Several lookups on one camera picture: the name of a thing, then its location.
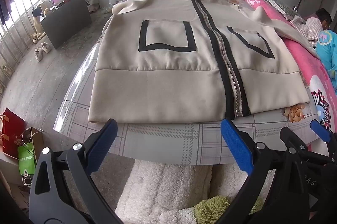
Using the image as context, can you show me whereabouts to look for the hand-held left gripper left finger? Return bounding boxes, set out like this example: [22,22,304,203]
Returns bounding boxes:
[28,119,118,224]

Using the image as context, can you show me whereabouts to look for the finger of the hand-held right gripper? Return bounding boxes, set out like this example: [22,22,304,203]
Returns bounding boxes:
[279,127,309,152]
[310,120,337,158]

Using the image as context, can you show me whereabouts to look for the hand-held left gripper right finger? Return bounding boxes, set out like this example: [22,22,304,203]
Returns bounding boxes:
[221,119,307,224]

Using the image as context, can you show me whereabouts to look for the beige zip jacket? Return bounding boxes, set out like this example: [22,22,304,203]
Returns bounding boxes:
[88,0,320,124]

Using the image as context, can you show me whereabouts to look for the dark hanging clothes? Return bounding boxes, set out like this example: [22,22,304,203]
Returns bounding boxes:
[0,0,15,25]

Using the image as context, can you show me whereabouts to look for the bed with floral sheet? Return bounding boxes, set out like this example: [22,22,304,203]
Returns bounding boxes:
[53,0,337,166]

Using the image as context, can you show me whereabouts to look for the green fluffy cloth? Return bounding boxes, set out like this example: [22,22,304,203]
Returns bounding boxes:
[194,196,264,224]

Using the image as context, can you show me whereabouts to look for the brown paper bag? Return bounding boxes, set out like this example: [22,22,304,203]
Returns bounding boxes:
[22,126,45,161]

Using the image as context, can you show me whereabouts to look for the white fluffy rug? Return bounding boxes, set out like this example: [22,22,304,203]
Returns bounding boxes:
[114,161,264,224]

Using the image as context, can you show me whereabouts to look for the light blue garment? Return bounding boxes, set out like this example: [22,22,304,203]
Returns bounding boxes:
[315,30,337,94]

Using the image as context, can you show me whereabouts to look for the pink floral blanket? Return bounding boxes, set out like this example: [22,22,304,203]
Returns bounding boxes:
[238,0,337,147]

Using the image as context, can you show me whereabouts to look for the green paper bag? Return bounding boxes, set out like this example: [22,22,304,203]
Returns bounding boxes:
[18,142,36,184]

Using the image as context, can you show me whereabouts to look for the red paper bag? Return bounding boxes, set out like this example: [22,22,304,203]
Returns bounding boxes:
[1,108,25,160]

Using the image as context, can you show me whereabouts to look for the dark grey cabinet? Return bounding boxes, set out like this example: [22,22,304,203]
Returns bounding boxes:
[39,0,92,50]

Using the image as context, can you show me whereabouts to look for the grey lace pillow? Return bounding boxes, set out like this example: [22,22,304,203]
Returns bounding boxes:
[259,0,299,20]

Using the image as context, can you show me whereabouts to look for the metal window railing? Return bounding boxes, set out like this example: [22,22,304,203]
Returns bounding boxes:
[0,0,66,82]

